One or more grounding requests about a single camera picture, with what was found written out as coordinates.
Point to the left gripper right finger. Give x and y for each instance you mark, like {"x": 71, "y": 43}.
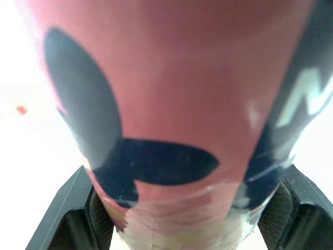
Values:
{"x": 294, "y": 216}

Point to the red and navy patterned tube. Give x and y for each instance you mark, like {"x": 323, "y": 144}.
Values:
{"x": 177, "y": 91}

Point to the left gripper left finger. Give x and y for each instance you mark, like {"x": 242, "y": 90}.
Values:
{"x": 70, "y": 216}

